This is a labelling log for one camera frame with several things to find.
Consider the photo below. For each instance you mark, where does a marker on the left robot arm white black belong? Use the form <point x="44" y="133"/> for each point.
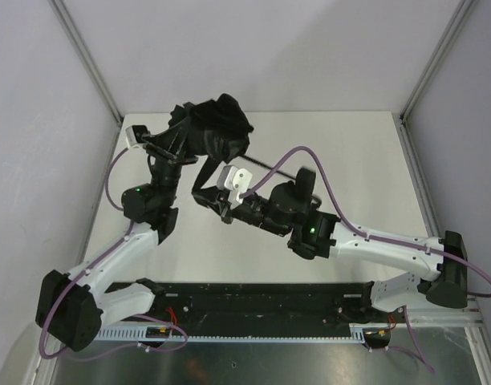
<point x="74" y="306"/>

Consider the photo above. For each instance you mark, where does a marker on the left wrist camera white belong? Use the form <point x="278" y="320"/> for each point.
<point x="135" y="136"/>

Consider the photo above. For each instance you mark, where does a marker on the right aluminium corner post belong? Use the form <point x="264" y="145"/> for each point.
<point x="451" y="33"/>

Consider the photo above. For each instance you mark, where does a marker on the black folding umbrella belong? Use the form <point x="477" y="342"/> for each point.
<point x="218" y="129"/>

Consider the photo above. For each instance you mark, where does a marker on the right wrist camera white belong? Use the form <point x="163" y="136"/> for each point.
<point x="236" y="181"/>

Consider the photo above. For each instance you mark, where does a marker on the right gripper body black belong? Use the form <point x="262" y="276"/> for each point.
<point x="223" y="204"/>

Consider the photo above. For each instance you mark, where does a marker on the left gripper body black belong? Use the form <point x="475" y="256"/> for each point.
<point x="165" y="150"/>

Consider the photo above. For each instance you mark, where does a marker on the aluminium corner post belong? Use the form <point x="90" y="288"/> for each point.
<point x="451" y="33"/>
<point x="81" y="49"/>

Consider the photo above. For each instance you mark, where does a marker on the aluminium frame crossbar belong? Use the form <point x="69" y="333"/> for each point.
<point x="435" y="316"/>

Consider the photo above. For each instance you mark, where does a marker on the grey cable duct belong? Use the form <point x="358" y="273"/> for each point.
<point x="143" y="332"/>

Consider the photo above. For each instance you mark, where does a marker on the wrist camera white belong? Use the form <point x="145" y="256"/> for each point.
<point x="135" y="136"/>
<point x="236" y="181"/>

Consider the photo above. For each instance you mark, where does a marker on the left aluminium corner post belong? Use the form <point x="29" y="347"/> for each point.
<point x="81" y="49"/>

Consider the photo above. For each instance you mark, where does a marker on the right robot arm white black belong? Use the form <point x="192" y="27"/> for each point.
<point x="427" y="278"/>

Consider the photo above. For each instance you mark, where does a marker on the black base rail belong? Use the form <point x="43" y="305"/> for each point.
<point x="280" y="309"/>

